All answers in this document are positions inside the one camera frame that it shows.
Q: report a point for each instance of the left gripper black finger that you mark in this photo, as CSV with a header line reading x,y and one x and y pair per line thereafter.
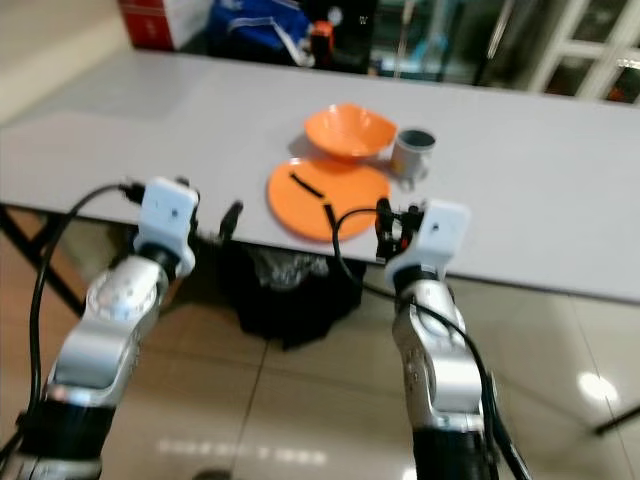
x,y
232,220

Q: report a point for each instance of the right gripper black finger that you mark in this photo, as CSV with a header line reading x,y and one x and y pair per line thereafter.
x,y
384,228

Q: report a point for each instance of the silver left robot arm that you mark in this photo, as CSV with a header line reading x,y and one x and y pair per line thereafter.
x,y
105,330

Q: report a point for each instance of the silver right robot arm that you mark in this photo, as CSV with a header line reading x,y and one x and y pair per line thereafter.
x,y
435,370

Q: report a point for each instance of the orange plastic plate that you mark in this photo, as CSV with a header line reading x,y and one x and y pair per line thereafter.
x,y
360,190

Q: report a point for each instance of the short black stick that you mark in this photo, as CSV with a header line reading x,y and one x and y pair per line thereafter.
x,y
328,212
307,185

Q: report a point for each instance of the grey plastic cup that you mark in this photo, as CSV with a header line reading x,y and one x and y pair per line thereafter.
x,y
412,158

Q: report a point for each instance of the black rubbish bag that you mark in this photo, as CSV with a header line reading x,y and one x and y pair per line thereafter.
x,y
290,300

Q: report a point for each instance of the orange plastic bowl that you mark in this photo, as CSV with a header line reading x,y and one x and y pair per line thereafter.
x,y
348,130

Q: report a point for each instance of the blue fabric bag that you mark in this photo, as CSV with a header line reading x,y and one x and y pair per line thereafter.
x,y
255,30

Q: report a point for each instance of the small orange black device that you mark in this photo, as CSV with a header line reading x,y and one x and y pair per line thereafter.
x,y
322,40

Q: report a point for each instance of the red cardboard box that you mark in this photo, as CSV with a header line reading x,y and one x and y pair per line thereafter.
x,y
155,22

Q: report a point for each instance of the white framed glass door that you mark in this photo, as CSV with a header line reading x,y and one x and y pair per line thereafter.
x,y
590,45

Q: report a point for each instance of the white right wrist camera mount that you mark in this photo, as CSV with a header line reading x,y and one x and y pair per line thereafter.
x,y
440,235

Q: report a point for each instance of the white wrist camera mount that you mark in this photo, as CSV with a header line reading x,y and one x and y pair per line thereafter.
x,y
168,215
440,235

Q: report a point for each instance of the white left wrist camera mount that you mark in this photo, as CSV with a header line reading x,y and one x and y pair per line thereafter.
x,y
168,215

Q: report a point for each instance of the black table leg frame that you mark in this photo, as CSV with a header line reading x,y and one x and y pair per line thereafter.
x,y
50,265

